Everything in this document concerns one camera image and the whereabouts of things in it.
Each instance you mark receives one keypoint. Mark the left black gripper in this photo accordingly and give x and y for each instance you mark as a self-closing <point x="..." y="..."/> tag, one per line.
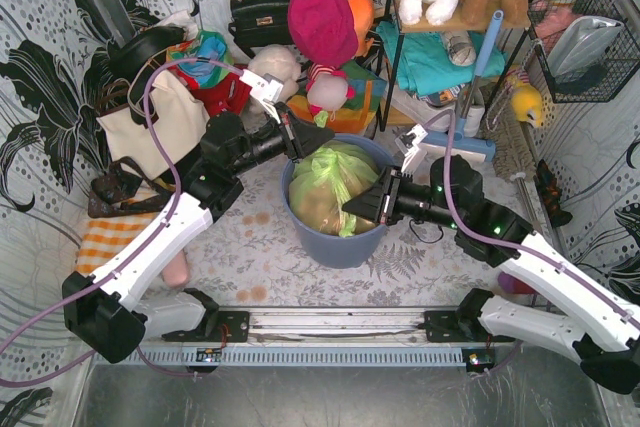
<point x="290" y="131"/>

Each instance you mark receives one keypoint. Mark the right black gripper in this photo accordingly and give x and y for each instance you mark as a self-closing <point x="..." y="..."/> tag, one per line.
<point x="392" y="197"/>

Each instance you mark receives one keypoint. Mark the green trash bag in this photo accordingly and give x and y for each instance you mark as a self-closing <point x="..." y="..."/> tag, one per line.
<point x="324" y="181"/>

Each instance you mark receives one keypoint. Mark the blue round trash bin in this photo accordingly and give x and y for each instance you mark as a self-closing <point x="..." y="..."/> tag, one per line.
<point x="334" y="251"/>

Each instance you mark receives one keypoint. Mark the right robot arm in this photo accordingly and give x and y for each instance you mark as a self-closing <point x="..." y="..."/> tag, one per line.
<point x="496" y="235"/>

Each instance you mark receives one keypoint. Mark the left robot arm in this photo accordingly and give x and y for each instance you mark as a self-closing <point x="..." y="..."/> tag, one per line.
<point x="106" y="309"/>

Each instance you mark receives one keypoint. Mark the magenta cloth bag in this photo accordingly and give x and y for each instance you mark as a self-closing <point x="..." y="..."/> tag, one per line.
<point x="323" y="30"/>

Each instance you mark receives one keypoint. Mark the colourful printed bag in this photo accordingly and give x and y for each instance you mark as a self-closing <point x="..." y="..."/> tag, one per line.
<point x="206" y="45"/>

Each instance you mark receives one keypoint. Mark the brown patterned bag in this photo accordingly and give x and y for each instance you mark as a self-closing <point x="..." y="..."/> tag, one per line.
<point x="112" y="194"/>

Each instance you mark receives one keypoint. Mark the pink faced plush doll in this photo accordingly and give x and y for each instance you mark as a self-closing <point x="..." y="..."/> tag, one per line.
<point x="327" y="89"/>

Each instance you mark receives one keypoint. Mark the rainbow striped cloth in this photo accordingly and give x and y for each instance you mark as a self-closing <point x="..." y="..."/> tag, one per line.
<point x="357" y="113"/>

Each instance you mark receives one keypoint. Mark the cream plush lamb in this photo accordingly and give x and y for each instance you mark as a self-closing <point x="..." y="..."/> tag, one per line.
<point x="279" y="62"/>

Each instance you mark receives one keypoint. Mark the red cloth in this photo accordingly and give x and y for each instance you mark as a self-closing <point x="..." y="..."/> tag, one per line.
<point x="218" y="89"/>

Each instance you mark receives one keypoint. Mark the blue floor sweeper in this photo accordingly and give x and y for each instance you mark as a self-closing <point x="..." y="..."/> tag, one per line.
<point x="469" y="147"/>

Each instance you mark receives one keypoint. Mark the black leather handbag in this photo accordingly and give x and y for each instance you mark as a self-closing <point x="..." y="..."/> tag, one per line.
<point x="259" y="23"/>

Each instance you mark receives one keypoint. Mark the white sneaker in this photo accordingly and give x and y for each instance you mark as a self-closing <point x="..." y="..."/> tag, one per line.
<point x="420" y="111"/>

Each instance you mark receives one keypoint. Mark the teal folded cloth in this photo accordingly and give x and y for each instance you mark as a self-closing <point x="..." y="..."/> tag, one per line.
<point x="424" y="67"/>

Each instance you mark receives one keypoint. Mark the orange plush toy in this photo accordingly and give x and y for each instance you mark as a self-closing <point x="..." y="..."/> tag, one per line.
<point x="363" y="16"/>

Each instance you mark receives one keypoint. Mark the grey patterned ball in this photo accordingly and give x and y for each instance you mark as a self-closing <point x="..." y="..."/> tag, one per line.
<point x="459" y="48"/>

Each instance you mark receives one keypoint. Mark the black orange toy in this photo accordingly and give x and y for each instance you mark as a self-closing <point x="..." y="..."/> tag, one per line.
<point x="547" y="187"/>

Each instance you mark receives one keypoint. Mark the yellow plush duck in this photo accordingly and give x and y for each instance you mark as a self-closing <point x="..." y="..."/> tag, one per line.
<point x="526" y="101"/>

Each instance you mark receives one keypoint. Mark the black round hat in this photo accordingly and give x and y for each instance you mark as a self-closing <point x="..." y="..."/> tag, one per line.
<point x="126" y="61"/>

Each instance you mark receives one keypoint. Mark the orange white checked towel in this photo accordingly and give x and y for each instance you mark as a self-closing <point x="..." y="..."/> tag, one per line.
<point x="107" y="237"/>

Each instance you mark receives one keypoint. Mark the silver foil pouch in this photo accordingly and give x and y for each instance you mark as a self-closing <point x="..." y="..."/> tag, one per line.
<point x="583" y="42"/>

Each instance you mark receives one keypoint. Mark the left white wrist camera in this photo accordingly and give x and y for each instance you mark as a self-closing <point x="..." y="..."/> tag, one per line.
<point x="264" y="90"/>

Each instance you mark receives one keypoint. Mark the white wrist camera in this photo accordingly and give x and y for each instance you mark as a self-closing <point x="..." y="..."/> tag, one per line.
<point x="264" y="90"/>
<point x="412" y="147"/>

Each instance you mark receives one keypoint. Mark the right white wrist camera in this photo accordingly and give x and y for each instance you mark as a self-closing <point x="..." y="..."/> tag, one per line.
<point x="412" y="147"/>

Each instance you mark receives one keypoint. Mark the black wire basket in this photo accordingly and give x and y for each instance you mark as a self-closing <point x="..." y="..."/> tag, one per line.
<point x="601" y="81"/>

